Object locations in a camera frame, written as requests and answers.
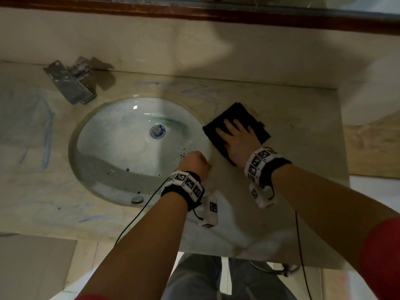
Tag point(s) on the person's right hand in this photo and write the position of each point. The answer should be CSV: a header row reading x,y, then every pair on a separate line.
x,y
240,143

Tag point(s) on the person's left hand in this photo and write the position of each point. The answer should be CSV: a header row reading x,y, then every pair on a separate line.
x,y
193,164

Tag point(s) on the black cloth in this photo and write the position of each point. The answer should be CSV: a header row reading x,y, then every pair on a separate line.
x,y
237,112

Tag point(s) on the person's right forearm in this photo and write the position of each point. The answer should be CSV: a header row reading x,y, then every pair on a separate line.
x,y
325,203

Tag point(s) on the person's left forearm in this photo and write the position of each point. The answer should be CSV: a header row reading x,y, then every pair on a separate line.
x,y
140,249

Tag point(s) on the chrome sink drain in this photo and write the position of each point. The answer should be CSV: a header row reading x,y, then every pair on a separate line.
x,y
157,131

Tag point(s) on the white oval sink basin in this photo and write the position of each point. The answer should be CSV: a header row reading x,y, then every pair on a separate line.
x,y
112,146

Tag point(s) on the wood framed mirror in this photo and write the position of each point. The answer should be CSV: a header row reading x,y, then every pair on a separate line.
x,y
200,15

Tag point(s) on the beige stone tub ledge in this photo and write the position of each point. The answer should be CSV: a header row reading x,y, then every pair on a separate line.
x,y
375,149

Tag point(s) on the chrome faucet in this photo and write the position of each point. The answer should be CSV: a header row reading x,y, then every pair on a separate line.
x,y
73,82

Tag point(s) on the red shirt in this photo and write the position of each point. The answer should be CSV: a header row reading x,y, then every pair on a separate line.
x,y
381,256

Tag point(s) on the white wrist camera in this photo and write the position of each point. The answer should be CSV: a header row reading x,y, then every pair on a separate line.
x,y
209,212
261,195

